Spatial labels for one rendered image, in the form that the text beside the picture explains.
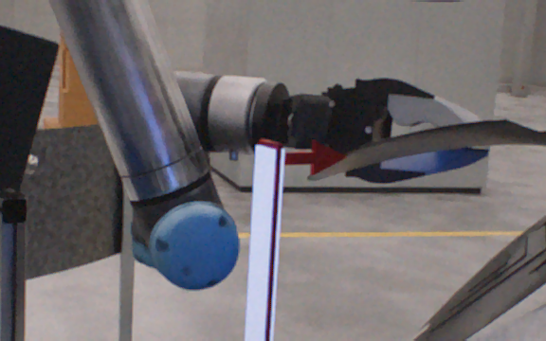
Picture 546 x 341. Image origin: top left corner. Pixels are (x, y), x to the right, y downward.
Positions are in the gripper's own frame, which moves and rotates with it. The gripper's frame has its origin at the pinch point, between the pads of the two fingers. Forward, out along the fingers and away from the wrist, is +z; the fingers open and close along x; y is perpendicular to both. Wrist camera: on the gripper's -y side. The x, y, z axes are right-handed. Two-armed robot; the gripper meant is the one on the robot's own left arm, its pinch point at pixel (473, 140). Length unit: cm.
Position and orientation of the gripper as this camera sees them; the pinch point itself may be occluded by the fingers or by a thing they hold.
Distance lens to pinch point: 84.3
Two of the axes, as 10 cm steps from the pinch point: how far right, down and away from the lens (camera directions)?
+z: 9.3, 1.2, -3.6
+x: -1.0, 9.9, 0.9
